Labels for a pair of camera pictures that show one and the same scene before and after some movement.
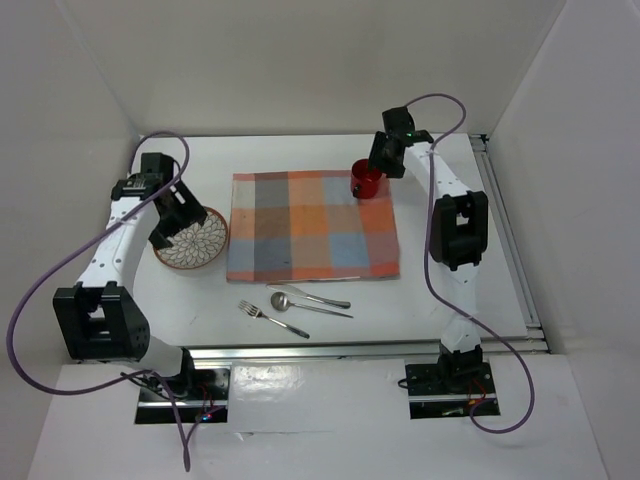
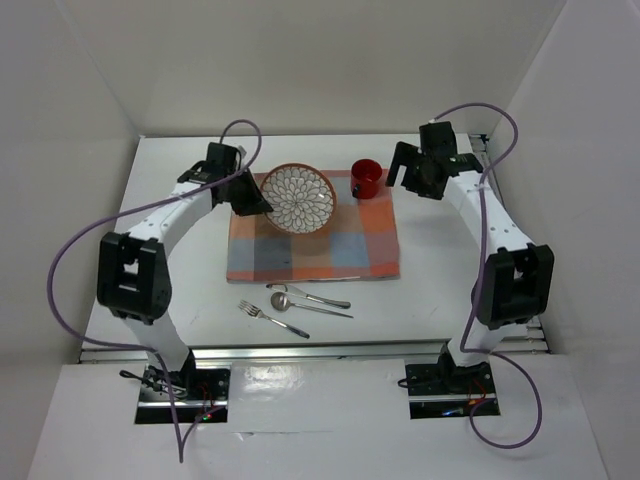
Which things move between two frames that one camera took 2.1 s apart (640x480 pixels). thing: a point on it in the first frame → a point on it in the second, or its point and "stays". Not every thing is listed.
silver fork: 256,313 stays
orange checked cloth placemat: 309,225 stays
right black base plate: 427,380 stays
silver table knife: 342,304 stays
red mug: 364,183 stays
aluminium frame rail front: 490,346 stays
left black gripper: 189,212 → 254,202
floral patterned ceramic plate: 196,245 → 301,196
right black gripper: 393,171 → 408,154
